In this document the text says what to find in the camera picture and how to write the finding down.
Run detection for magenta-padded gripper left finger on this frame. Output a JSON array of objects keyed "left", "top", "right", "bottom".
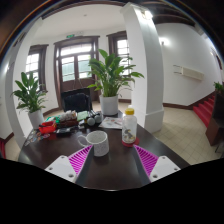
[{"left": 44, "top": 144, "right": 95, "bottom": 186}]

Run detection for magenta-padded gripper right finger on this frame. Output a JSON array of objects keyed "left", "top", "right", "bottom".
[{"left": 132, "top": 144, "right": 182, "bottom": 186}]

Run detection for clear bottle with yellow cap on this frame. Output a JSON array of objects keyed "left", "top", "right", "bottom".
[{"left": 121, "top": 105, "right": 138, "bottom": 145}]

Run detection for flat round red coaster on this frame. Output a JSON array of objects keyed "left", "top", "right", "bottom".
[{"left": 121, "top": 137, "right": 141, "bottom": 148}]

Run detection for flat black device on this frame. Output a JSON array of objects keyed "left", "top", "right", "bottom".
[{"left": 55, "top": 126, "right": 73, "bottom": 135}]

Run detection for colourful printed cards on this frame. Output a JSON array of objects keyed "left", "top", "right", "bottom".
[{"left": 24, "top": 129, "right": 51, "bottom": 146}]

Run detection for white speckled mug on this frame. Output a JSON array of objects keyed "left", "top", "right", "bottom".
[{"left": 77, "top": 130, "right": 110, "bottom": 157}]

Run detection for dark tea tray with cups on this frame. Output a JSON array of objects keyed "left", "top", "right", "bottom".
[{"left": 55, "top": 109, "right": 80, "bottom": 128}]

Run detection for green and white box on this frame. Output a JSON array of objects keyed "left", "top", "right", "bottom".
[{"left": 46, "top": 114, "right": 59, "bottom": 123}]

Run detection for green notebook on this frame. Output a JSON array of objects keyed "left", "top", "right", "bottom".
[{"left": 76, "top": 110, "right": 89, "bottom": 122}]

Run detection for grey round speaker pair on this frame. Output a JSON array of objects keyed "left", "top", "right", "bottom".
[{"left": 86, "top": 110, "right": 103, "bottom": 127}]

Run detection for printed paper leaflet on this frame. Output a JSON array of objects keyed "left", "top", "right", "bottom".
[{"left": 98, "top": 116, "right": 124, "bottom": 130}]

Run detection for black chair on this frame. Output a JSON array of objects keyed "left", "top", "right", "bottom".
[{"left": 60, "top": 87, "right": 93, "bottom": 113}]

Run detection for dark wooden cabinet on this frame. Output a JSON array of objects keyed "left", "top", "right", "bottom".
[{"left": 205, "top": 91, "right": 224, "bottom": 146}]

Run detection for red carpeted stairs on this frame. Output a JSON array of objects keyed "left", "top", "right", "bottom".
[{"left": 193, "top": 94, "right": 217, "bottom": 128}]

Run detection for leafy plant in white pot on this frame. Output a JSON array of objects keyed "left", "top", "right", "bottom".
[
  {"left": 86, "top": 48, "right": 145, "bottom": 117},
  {"left": 10, "top": 71, "right": 48, "bottom": 130}
]

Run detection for small green plant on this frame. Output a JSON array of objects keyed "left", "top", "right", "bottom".
[{"left": 213, "top": 81, "right": 224, "bottom": 94}]

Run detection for wooden glazed double door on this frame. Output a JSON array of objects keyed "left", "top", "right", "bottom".
[{"left": 53, "top": 35, "right": 101, "bottom": 108}]

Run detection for wooden framed window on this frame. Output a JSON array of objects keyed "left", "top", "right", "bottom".
[
  {"left": 25, "top": 44, "right": 49, "bottom": 93},
  {"left": 106, "top": 30, "right": 130, "bottom": 98}
]

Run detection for white wall radiator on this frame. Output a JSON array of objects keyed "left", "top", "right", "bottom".
[{"left": 173, "top": 64, "right": 205, "bottom": 82}]

